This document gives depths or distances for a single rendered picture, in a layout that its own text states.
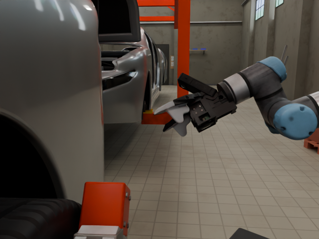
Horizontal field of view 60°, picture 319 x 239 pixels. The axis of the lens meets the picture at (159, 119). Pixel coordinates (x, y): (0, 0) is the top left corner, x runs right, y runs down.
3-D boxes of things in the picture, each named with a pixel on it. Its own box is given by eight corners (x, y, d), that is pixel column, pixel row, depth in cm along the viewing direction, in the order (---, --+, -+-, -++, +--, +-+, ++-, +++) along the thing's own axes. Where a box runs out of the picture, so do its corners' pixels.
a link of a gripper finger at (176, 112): (167, 124, 63) (197, 116, 68) (156, 103, 65) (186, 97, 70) (162, 131, 65) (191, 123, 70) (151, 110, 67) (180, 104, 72)
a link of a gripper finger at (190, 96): (177, 101, 66) (204, 96, 71) (174, 96, 66) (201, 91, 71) (169, 112, 69) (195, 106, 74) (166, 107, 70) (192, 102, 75)
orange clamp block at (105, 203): (88, 235, 52) (93, 188, 56) (129, 237, 52) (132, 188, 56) (76, 235, 46) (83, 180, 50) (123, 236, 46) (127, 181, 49)
